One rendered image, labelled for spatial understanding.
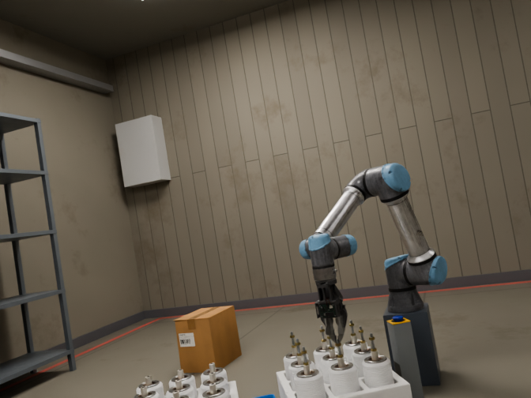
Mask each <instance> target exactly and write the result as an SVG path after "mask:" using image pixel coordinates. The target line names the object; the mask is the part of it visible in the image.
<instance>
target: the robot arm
mask: <svg viewBox="0 0 531 398"><path fill-rule="evenodd" d="M409 180H411V179H410V176H409V173H408V171H407V170H406V169H405V167H403V166H402V165H401V164H399V163H388V164H385V165H382V166H379V167H373V168H369V169H366V170H364V171H361V172H360V173H359V174H357V175H356V176H355V177H354V178H353V179H352V180H351V181H350V182H349V183H348V185H347V186H346V187H345V188H344V189H343V192H342V194H343V195H342V196H341V198H340V199H339V201H338V202H337V203H336V204H335V205H334V207H333V208H332V210H331V211H330V213H329V214H328V215H327V217H326V218H325V219H324V220H323V221H322V223H321V225H320V226H319V227H318V229H317V230H316V232H315V233H314V234H313V235H312V236H310V237H309V238H308V239H306V240H303V241H302V242H301V243H300V245H299V252H300V254H301V256H302V257H303V258H305V259H311V264H312V268H313V269H312V270H313V275H314V280H315V284H316V286H317V289H318V297H319V300H318V301H317V302H315V303H314V304H315V309H316V314H317V318H321V320H322V322H323V324H324V325H325V327H326V328H325V334H326V335H329V336H330V338H331V340H332V341H333V342H334V343H336V339H337V336H336V335H335V333H334V327H333V317H336V319H335V321H336V323H337V332H338V341H339V343H340V342H341V341H342V339H343V336H344V333H345V326H346V323H347V318H348V314H347V310H346V309H345V305H343V303H342V302H343V296H342V294H341V293H340V292H339V290H338V289H337V286H336V285H335V283H337V279H336V277H337V275H336V272H337V269H336V268H335V266H334V265H335V264H334V260H335V259H338V258H342V257H349V256H350V255H353V254H354V253H355V252H356V250H357V241H356V239H355V238H354V237H353V236H352V235H341V236H337V235H338V234H339V232H340V231H341V229H342V227H343V226H344V225H345V224H346V222H347V221H348V219H349V218H350V216H351V215H352V214H353V213H354V211H355V210H356V208H357V206H358V205H362V204H363V203H364V201H365V200H367V199H368V198H370V197H377V196H379V199H380V201H381V202H382V203H383V204H386V205H387V207H388V209H389V210H390V214H391V216H392V218H393V220H394V222H395V225H396V227H397V229H398V232H399V234H400V236H401V239H402V241H403V243H404V245H405V248H406V249H407V252H408V254H405V255H401V256H397V257H392V258H389V259H386V260H385V262H384V265H385V271H386V279H387V283H388V288H389V299H388V305H387V307H388V311H389V312H390V313H394V314H403V313H411V312H415V311H418V310H422V309H423V308H424V303H423V301H422V299H421V297H420V295H419V293H418V291H417V289H416V285H431V286H433V285H440V284H442V283H443V282H444V280H445V279H446V275H447V263H446V260H445V258H444V257H442V256H437V255H436V252H435V250H434V249H432V248H431V247H429V246H428V244H427V241H426V239H425V237H424V234H423V232H422V230H421V228H420V225H419V223H418V220H417V218H416V215H415V213H414V211H413V209H412V206H411V204H410V202H409V199H408V197H407V196H408V194H409V187H410V185H411V182H410V181H409ZM317 307H318V311H317Z"/></svg>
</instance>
